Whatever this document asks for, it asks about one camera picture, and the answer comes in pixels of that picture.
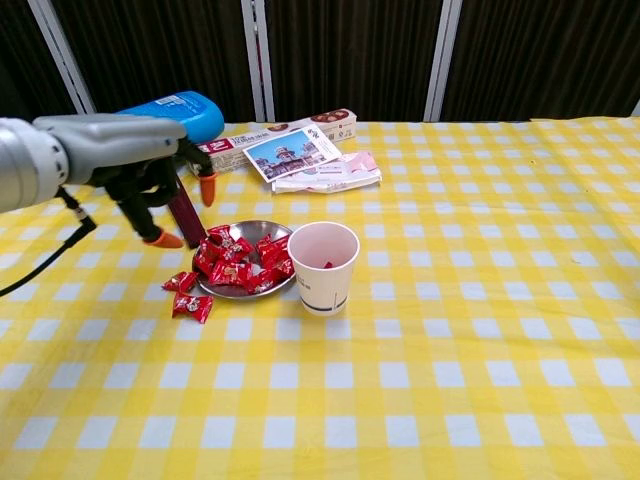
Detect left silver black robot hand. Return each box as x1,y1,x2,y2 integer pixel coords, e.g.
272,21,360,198
32,113,221,250

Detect blue pump bottle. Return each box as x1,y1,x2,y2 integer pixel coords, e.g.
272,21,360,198
117,90,225,146

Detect black ribbed partition panel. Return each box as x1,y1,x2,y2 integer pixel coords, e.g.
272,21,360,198
0,0,84,127
49,0,256,124
264,0,444,123
442,0,640,123

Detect round steel plate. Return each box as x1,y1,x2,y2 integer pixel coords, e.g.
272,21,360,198
192,220,297,301

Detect building photo postcard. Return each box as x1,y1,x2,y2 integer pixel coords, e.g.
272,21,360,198
242,125,344,182

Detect long beige baking paper box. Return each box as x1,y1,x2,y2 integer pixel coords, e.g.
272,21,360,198
192,110,358,174

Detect pink white plastic packet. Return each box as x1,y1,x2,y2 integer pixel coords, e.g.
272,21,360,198
271,150,384,195

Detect white paper cup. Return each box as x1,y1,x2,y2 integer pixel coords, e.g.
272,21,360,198
286,222,361,316

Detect yellow white checked tablecloth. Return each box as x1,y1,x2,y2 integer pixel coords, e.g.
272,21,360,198
0,116,640,480

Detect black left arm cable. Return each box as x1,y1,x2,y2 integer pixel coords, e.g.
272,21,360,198
0,187,97,296

